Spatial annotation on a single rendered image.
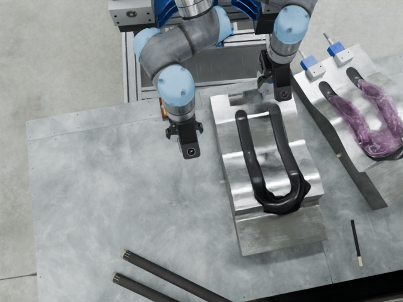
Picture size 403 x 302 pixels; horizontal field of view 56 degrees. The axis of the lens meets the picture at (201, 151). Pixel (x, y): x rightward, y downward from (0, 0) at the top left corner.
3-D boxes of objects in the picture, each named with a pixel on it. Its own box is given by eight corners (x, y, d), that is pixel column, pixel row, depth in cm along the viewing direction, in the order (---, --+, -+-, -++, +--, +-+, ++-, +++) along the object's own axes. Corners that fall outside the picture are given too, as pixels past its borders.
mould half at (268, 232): (209, 106, 130) (210, 90, 117) (283, 93, 131) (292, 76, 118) (240, 256, 118) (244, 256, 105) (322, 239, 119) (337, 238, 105)
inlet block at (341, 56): (315, 40, 133) (320, 31, 128) (327, 34, 134) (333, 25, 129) (336, 70, 130) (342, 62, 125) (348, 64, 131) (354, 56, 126)
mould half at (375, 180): (289, 82, 132) (297, 68, 122) (352, 51, 135) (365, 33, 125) (372, 211, 121) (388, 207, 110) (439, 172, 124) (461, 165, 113)
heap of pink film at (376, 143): (321, 99, 124) (328, 89, 117) (366, 75, 126) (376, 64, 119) (366, 168, 118) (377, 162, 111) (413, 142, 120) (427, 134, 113)
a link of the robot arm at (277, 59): (302, 54, 97) (271, 59, 96) (298, 63, 101) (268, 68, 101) (295, 28, 99) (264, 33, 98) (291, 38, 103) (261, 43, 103)
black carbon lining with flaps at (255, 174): (231, 113, 122) (234, 102, 113) (280, 104, 123) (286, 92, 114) (255, 221, 113) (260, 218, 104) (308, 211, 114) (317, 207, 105)
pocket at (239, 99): (226, 97, 125) (227, 93, 122) (242, 95, 126) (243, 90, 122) (229, 111, 124) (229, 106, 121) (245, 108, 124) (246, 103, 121)
